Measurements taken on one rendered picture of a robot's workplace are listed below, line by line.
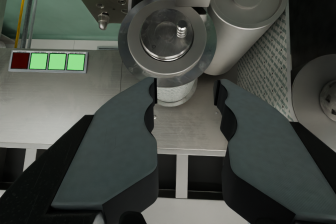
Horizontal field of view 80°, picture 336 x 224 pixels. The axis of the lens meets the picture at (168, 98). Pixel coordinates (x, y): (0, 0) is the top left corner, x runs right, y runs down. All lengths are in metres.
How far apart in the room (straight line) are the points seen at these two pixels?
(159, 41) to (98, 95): 0.40
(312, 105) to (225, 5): 0.19
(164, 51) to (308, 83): 0.21
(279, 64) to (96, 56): 0.52
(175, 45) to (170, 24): 0.04
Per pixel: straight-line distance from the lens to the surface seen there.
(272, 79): 0.38
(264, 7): 0.36
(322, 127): 0.35
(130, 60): 0.31
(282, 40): 0.37
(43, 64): 0.76
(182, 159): 0.62
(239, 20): 0.34
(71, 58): 0.72
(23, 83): 0.78
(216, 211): 0.66
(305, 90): 0.35
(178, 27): 0.27
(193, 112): 0.61
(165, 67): 0.29
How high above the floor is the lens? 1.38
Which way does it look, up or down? 9 degrees down
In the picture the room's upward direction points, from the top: 178 degrees counter-clockwise
